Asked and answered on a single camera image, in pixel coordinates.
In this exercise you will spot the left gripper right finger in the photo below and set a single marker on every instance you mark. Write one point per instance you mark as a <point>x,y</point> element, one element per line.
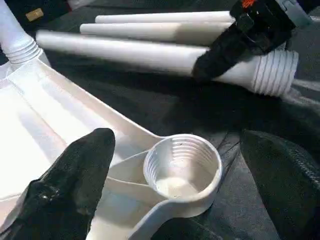
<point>282,180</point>

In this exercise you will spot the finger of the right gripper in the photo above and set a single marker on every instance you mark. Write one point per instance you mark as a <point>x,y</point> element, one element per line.
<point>220,55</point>

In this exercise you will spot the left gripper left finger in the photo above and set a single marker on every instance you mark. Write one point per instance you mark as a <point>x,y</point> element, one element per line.
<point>65,190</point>

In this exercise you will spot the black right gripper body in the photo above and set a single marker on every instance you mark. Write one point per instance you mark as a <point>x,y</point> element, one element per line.
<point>265,25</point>

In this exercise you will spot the white plastic table top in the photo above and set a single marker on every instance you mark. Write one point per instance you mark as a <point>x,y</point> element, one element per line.
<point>62,112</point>

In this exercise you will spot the white plastic table leg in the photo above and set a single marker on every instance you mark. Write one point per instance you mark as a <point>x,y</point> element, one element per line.
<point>17,37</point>
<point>137,31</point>
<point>125,55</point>
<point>162,18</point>

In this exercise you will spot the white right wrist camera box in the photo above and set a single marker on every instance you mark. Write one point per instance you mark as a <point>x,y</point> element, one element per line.
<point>296,12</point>

